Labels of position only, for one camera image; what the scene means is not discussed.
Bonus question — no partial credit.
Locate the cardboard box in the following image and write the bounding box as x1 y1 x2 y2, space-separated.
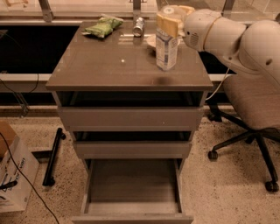
0 121 39 213

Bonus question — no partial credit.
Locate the top grey drawer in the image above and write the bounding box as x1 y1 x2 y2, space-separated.
57 91 205 133

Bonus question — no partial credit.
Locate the grey drawer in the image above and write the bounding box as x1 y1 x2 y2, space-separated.
57 91 205 133
72 159 193 224
73 131 192 158

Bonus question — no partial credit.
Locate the white paper bowl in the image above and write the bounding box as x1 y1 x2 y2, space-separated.
146 34 180 50

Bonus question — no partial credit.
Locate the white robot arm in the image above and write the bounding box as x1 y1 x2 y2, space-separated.
157 5 280 86

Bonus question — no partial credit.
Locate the black cable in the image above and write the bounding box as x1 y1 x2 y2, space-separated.
0 132 60 224

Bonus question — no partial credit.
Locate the green snack bag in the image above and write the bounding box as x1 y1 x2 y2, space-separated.
82 17 123 39

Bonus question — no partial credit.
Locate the bottom grey drawer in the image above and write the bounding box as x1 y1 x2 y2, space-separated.
72 159 193 224

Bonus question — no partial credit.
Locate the grey drawer cabinet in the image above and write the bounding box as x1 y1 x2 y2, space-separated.
45 20 214 224

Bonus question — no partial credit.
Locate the grey office chair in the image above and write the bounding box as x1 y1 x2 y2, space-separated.
208 74 280 193

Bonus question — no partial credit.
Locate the white cable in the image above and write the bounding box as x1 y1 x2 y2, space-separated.
205 66 231 102

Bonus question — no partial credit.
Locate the middle grey drawer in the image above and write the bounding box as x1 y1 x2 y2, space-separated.
73 131 192 158

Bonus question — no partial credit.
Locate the silver soda can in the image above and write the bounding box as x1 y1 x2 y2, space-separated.
132 17 144 38

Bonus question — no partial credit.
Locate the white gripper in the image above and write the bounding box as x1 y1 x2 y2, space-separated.
157 5 221 52

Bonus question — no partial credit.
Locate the metal window railing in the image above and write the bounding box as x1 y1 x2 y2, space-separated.
0 0 280 28

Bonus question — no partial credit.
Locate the black metal bar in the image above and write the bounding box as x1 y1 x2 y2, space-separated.
42 128 66 186

